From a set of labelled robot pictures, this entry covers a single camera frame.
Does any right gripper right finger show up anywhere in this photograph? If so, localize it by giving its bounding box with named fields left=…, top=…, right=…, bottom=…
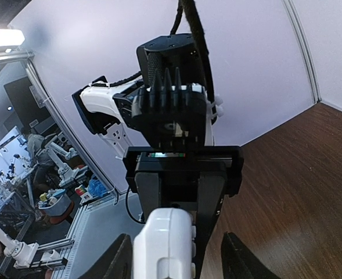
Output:
left=221, top=232, right=280, bottom=279

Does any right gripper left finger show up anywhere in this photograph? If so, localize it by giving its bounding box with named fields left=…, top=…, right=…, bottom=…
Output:
left=80, top=234, right=132, bottom=279

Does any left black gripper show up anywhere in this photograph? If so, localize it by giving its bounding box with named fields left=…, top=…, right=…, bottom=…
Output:
left=123, top=146, right=244, bottom=278

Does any white remote control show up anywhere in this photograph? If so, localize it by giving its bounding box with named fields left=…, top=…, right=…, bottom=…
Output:
left=132, top=208, right=196, bottom=279

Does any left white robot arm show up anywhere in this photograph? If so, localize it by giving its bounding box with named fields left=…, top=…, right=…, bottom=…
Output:
left=72, top=33, right=244, bottom=278

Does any left aluminium frame post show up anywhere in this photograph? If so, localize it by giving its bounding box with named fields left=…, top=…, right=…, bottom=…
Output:
left=23, top=51, right=120, bottom=206

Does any aluminium frame post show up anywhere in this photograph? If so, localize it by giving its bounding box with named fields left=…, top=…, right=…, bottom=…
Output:
left=282, top=0, right=322, bottom=103
left=23, top=51, right=120, bottom=206

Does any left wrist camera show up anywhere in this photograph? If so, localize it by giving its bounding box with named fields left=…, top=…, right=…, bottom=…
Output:
left=131, top=67, right=222, bottom=152

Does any left black cable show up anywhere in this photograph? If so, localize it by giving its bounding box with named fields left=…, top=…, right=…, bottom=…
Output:
left=169, top=0, right=215, bottom=96

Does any right aluminium frame post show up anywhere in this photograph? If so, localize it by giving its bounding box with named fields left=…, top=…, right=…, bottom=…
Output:
left=282, top=0, right=322, bottom=103

